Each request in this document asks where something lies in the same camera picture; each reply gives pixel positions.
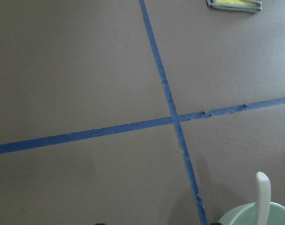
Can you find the white spoon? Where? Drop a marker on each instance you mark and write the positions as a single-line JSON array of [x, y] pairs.
[[263, 188]]

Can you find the mint green bowl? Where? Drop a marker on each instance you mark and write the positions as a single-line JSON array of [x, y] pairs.
[[246, 215]]

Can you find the yellow grey folded cloth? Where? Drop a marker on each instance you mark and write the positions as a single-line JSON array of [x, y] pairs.
[[253, 6]]

